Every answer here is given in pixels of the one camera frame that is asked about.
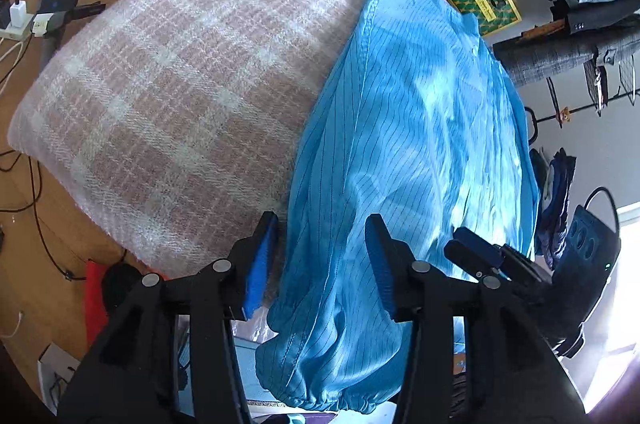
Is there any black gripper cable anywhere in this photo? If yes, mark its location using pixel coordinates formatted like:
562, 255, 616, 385
584, 186, 622, 231

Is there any white box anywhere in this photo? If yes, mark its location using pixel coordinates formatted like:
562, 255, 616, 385
37, 343, 82, 411

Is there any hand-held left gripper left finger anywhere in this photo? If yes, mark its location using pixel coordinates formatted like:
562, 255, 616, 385
57, 211, 279, 424

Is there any black round object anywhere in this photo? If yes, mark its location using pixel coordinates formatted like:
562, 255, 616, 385
102, 263, 146, 306

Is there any pink plaid blanket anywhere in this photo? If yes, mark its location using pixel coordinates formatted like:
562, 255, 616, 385
7, 0, 451, 305

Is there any red cloth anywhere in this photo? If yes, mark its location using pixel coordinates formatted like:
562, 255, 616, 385
84, 260, 110, 350

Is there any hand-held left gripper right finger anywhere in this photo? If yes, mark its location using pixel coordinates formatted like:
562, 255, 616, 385
365, 213, 588, 424

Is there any black metal clothes rack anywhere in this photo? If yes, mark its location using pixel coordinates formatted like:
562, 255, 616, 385
352, 0, 640, 146

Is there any white power strip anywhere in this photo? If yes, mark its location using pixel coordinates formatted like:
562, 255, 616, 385
0, 0, 37, 41

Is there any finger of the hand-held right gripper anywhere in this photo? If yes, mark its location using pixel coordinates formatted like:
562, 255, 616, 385
498, 244, 544, 288
444, 226, 504, 278

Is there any grey plaid garment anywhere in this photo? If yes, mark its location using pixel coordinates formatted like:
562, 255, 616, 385
492, 21, 640, 87

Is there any blue striped garment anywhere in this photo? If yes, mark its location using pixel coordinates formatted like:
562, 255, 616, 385
255, 0, 542, 414

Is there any dark jacket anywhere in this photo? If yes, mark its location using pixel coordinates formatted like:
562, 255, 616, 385
545, 0, 640, 37

